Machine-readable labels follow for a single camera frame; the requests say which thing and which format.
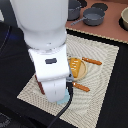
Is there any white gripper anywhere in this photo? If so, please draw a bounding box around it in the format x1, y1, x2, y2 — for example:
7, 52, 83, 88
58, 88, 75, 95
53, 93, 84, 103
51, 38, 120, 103
29, 45, 70, 102

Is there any yellow toy bread loaf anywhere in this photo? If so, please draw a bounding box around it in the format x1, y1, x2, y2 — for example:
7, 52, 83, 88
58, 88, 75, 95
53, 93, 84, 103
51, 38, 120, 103
69, 58, 81, 78

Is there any light blue cup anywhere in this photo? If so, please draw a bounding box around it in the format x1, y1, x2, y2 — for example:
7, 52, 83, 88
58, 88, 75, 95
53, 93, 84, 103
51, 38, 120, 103
57, 89, 70, 104

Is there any brown toy sausage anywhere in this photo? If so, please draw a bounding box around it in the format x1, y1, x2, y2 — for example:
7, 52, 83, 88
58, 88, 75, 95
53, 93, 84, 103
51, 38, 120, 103
35, 75, 45, 95

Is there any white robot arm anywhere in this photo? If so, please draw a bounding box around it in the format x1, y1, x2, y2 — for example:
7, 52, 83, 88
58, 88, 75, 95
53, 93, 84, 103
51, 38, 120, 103
10, 0, 70, 102

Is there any beige round plate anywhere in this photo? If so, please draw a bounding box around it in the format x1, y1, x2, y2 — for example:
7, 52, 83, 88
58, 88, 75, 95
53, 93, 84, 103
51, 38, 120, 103
74, 59, 87, 81

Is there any beige woven placemat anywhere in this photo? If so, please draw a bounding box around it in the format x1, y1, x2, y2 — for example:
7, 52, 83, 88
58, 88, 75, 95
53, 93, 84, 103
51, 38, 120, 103
16, 32, 120, 128

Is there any dark grey pot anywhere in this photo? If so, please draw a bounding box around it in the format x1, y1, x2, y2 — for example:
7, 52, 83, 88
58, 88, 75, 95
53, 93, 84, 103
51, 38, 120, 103
68, 0, 81, 21

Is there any dark grey saucepan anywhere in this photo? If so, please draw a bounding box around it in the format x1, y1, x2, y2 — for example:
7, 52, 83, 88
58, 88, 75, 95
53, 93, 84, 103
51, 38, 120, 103
72, 7, 105, 26

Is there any beige bowl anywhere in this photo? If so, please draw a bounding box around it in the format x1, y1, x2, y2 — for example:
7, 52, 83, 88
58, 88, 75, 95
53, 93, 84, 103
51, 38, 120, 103
121, 7, 128, 30

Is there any black cable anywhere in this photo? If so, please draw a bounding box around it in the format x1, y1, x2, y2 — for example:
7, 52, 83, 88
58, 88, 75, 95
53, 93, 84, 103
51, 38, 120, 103
46, 81, 74, 128

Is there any wooden handled fork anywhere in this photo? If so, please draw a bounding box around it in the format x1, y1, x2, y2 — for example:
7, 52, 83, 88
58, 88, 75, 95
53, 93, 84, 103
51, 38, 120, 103
73, 82, 90, 92

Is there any wooden handled knife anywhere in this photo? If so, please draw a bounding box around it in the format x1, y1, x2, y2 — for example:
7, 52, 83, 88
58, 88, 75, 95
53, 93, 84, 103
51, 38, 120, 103
82, 57, 102, 65

